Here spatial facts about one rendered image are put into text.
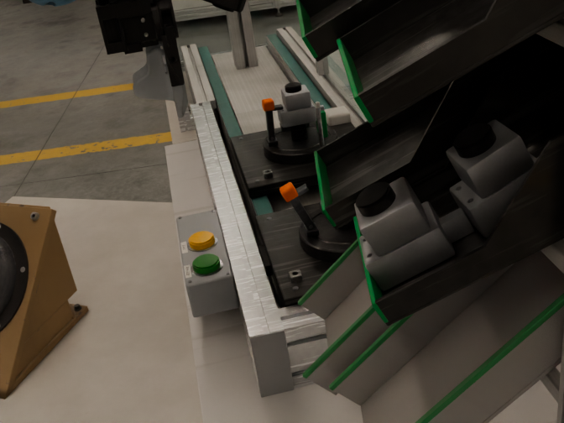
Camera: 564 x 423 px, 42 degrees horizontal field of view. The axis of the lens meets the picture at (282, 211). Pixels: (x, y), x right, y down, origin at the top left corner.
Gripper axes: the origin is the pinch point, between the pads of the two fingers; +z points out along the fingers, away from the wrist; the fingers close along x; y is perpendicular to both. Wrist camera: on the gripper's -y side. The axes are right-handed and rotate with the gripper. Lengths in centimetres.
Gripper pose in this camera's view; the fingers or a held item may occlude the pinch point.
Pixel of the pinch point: (184, 105)
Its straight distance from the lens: 89.5
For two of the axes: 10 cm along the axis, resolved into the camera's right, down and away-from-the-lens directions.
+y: -9.7, 2.1, -1.1
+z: 1.3, 8.7, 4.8
